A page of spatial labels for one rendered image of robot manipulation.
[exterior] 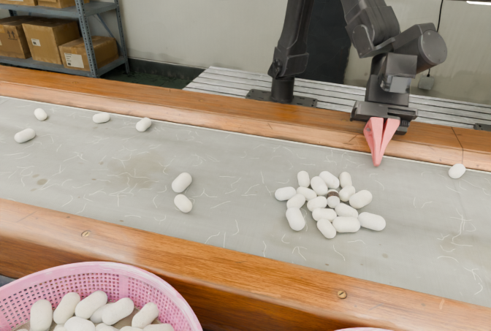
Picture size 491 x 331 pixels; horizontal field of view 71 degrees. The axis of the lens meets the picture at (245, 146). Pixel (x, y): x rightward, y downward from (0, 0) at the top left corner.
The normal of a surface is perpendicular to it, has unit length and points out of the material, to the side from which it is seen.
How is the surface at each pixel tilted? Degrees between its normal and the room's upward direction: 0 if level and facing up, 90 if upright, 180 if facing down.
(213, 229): 0
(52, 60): 90
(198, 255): 0
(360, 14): 90
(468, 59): 90
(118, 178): 0
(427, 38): 49
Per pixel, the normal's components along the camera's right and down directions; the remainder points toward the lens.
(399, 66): -0.14, -0.30
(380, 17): 0.34, -0.28
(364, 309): 0.04, -0.84
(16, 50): -0.26, 0.52
